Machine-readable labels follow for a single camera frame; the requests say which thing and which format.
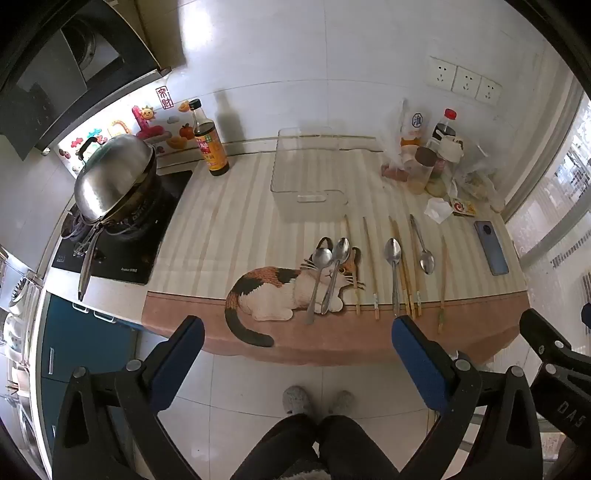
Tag grey slipper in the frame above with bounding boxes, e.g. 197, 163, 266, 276
328, 391, 355, 415
283, 386, 315, 415

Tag black cooktop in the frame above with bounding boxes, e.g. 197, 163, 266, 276
51, 170, 194, 286

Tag colourful wall stickers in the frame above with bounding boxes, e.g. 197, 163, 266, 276
58, 83, 195, 172

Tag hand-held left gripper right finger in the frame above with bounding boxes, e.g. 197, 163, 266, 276
392, 315, 544, 480

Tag dark wok with long handle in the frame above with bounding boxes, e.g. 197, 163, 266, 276
69, 171, 163, 303

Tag metal dish rack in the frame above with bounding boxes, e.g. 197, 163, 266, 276
0, 247, 44, 393

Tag clear plastic container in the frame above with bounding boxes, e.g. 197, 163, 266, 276
270, 127, 349, 222

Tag steel spoon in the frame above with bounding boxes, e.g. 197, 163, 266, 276
320, 237, 352, 315
307, 248, 334, 325
385, 237, 402, 318
409, 213, 435, 276

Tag white wall socket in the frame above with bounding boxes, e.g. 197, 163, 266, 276
451, 66, 481, 99
427, 56, 458, 90
475, 76, 502, 106

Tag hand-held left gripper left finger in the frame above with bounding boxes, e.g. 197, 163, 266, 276
53, 315, 206, 480

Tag blue smartphone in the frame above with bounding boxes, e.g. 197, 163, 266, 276
474, 220, 509, 277

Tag white-label seasoning bottle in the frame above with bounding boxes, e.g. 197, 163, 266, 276
401, 99, 426, 154

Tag steel wok lid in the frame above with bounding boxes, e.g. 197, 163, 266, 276
74, 133, 158, 222

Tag clear plastic bag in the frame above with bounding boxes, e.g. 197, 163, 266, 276
451, 142, 503, 205

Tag white cup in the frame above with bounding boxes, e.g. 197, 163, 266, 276
436, 136, 465, 163

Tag person's black trousers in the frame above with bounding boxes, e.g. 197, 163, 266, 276
231, 414, 400, 480

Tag green-tipped wooden chopstick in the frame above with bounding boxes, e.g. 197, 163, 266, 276
437, 234, 448, 335

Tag dark soy sauce bottle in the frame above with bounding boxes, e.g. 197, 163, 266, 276
188, 98, 230, 177

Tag crumpled white tissue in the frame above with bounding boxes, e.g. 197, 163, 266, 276
425, 198, 451, 226

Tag black range hood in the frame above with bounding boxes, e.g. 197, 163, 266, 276
0, 0, 172, 160

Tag brown-lidded clear jar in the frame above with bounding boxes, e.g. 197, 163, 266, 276
409, 147, 437, 195

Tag blue cabinet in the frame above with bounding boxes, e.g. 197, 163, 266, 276
41, 293, 140, 403

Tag striped cat print mat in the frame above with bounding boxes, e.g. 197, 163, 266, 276
141, 150, 532, 367

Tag window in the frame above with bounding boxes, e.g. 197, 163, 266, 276
503, 78, 591, 324

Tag red-capped dark bottle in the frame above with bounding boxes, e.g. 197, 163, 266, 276
431, 108, 458, 153

